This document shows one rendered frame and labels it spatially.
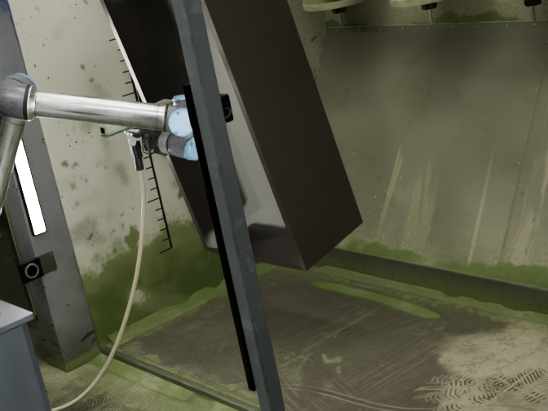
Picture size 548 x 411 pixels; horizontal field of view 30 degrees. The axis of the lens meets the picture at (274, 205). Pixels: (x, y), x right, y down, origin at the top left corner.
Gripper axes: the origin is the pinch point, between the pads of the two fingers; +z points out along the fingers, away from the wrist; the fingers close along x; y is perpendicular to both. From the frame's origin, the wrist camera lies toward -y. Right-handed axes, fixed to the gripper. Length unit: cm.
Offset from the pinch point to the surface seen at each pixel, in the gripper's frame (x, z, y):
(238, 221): -55, -115, -12
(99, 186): 25, 68, 47
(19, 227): -12, 78, 53
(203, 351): 22, 11, 111
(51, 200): 2, 70, 44
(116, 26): 20.8, 25.6, -29.5
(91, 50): 40, 74, -10
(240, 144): 64, 15, 33
